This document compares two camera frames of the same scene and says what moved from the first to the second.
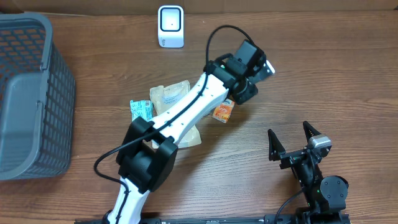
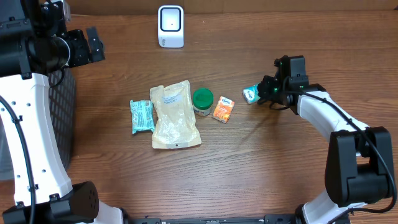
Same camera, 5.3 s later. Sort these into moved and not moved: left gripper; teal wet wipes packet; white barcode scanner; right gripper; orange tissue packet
Moved: left gripper; right gripper
Not moved: white barcode scanner; teal wet wipes packet; orange tissue packet
